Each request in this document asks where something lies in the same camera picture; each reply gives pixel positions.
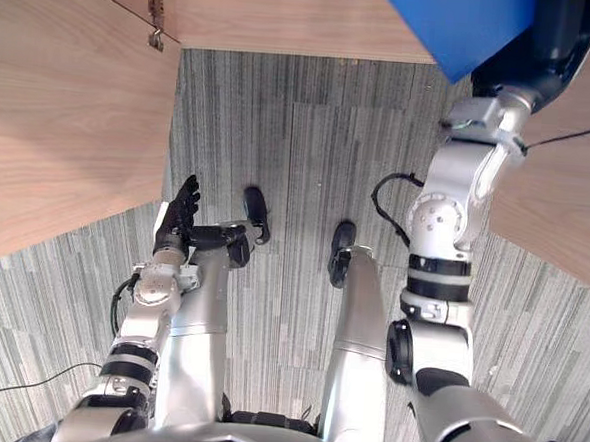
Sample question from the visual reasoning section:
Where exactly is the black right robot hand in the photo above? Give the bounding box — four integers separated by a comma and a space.
468, 0, 590, 118

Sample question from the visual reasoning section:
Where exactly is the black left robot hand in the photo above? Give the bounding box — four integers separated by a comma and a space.
152, 171, 233, 259

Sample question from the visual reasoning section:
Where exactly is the wooden cabinet door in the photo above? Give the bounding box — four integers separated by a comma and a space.
0, 0, 185, 279

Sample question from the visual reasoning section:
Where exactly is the wooden cabinet side panel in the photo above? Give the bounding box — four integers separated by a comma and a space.
483, 0, 590, 301

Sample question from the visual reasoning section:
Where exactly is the metal cabinet door hinge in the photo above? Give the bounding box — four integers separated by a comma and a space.
144, 0, 168, 52

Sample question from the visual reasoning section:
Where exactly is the wooden cabinet body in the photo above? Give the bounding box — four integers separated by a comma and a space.
49, 0, 443, 66

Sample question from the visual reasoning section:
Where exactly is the dark left robot foot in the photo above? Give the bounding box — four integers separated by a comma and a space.
225, 184, 274, 271

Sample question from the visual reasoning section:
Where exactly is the dark robot foot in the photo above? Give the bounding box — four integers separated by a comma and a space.
225, 184, 274, 271
325, 219, 359, 291

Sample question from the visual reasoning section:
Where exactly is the silver left robot leg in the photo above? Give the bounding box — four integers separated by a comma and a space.
153, 245, 235, 434

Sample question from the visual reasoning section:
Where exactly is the silver robot leg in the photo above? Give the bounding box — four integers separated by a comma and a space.
153, 245, 235, 434
317, 242, 398, 442

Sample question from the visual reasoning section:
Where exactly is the dark right robot foot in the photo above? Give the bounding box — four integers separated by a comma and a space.
325, 219, 359, 291

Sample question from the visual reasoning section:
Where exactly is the silver right robot leg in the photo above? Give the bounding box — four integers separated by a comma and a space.
317, 242, 398, 442

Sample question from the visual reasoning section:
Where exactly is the silver robot torso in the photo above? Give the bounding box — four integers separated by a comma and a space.
50, 397, 382, 442

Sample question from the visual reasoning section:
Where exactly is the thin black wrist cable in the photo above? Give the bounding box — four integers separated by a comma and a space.
523, 117, 590, 153

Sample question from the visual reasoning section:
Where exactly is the thin black floor cable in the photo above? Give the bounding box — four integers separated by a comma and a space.
0, 356, 103, 416

